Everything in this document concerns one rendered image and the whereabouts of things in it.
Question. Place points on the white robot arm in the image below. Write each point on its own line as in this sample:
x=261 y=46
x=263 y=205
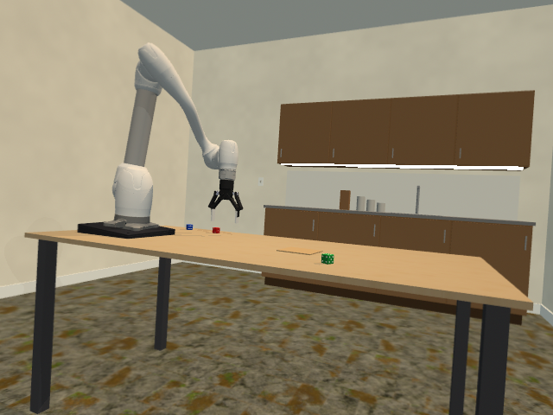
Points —
x=134 y=194

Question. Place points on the orange mat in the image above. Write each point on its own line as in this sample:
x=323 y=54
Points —
x=300 y=250

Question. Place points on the green die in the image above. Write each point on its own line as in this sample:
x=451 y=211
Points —
x=327 y=258

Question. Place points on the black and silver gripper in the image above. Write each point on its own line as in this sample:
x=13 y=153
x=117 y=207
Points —
x=225 y=193

